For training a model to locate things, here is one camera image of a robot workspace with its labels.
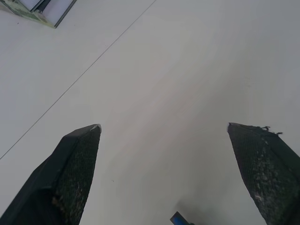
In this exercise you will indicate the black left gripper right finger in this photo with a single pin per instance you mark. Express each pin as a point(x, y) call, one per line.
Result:
point(267, 173)

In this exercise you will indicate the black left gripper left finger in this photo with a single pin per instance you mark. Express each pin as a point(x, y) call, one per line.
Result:
point(58, 178)

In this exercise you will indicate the blue object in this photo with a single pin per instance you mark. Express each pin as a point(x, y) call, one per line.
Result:
point(180, 219)

